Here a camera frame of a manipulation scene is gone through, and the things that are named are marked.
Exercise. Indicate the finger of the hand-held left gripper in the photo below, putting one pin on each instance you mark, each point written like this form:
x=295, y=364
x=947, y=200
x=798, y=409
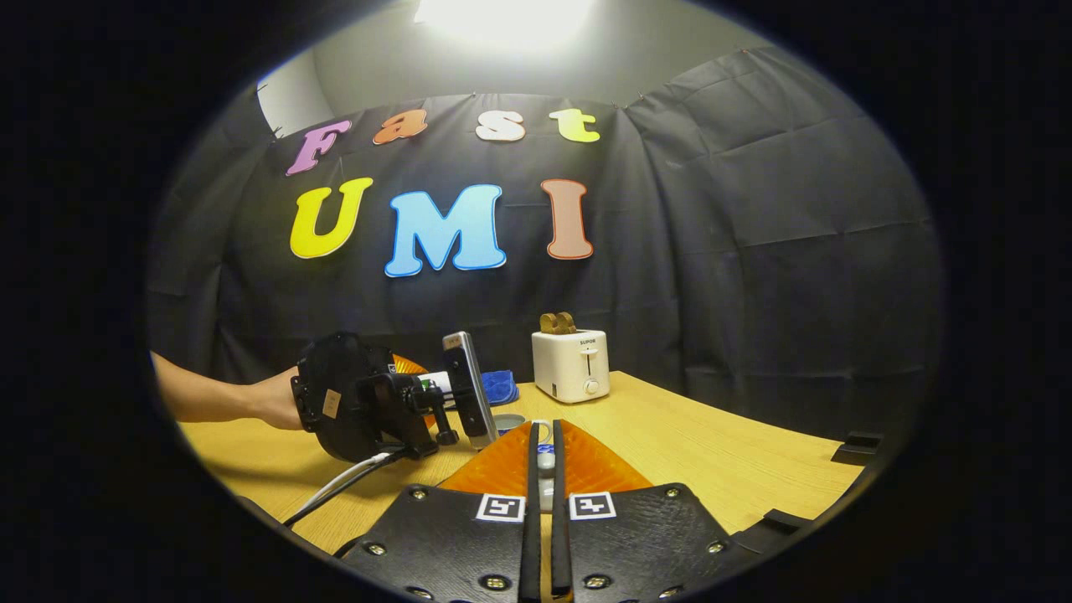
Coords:
x=410, y=366

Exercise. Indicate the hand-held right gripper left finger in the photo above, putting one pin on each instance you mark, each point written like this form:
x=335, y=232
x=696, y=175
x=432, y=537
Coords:
x=529, y=536

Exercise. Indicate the black backdrop cloth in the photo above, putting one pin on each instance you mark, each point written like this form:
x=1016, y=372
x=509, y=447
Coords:
x=754, y=251

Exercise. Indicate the green label water bottle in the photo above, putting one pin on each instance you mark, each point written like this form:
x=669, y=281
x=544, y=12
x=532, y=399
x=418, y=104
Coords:
x=435, y=383

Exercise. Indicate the brown toast slice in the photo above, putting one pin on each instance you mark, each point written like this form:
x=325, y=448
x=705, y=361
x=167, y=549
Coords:
x=548, y=324
x=567, y=322

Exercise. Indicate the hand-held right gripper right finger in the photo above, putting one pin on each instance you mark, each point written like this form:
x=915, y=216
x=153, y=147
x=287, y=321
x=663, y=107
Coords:
x=559, y=536

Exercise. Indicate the blue towel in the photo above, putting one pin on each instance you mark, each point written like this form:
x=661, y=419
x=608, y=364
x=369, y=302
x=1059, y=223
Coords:
x=502, y=387

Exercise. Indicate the white toaster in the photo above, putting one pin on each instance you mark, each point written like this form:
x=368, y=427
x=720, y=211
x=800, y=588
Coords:
x=569, y=364

